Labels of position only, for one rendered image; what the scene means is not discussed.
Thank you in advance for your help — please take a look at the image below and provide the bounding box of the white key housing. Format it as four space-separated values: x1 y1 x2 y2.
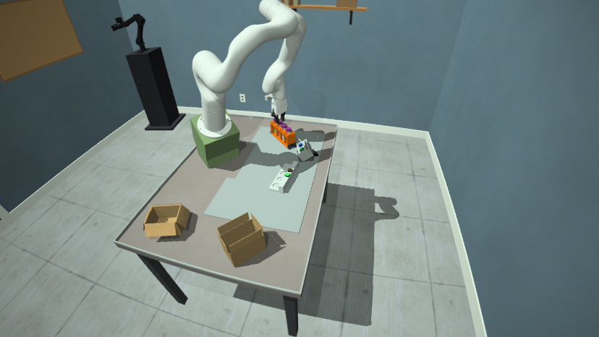
297 139 318 162

